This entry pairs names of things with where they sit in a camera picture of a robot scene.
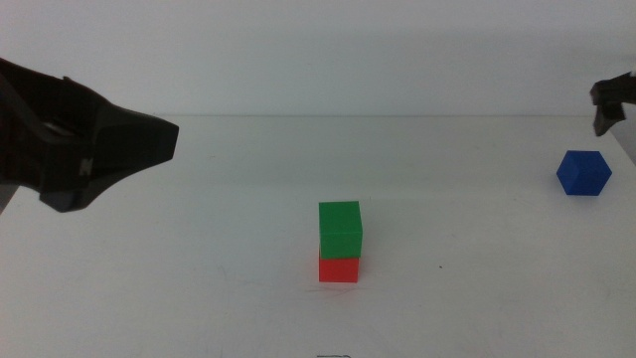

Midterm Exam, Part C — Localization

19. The blue cube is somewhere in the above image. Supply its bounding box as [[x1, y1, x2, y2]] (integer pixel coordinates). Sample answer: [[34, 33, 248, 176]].
[[556, 149, 613, 197]]

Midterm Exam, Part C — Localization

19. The green cube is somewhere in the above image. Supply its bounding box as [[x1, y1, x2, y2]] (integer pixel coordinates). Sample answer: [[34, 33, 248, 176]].
[[318, 200, 364, 261]]

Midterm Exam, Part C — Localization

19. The red cube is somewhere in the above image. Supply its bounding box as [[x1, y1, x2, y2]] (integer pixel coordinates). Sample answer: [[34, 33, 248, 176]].
[[318, 251, 361, 284]]

